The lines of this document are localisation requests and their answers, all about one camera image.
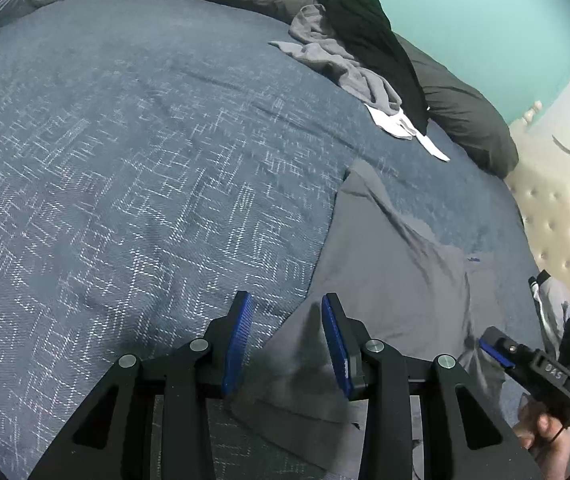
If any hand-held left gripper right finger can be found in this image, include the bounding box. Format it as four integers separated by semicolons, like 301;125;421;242
320;292;543;480

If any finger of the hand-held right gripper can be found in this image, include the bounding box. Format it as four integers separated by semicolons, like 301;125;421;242
479;326;522;369

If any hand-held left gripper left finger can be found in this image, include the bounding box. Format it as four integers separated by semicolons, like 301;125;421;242
28;290;255;480

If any grey shirt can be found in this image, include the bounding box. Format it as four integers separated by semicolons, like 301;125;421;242
230;160;530;480

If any person's right hand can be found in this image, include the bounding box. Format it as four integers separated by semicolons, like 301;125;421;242
515;402;570;456

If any white garment with dark stripes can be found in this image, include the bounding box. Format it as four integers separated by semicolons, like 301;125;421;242
529;270;570;356

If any cream tufted headboard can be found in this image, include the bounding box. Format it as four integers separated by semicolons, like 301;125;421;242
507;100;570;321

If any blue woven blanket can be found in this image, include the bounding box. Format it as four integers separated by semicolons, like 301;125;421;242
0;0;540;480

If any crumpled grey garment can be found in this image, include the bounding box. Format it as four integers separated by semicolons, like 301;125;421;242
269;4;403;116

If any black garment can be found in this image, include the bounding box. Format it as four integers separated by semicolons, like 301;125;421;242
316;0;430;136

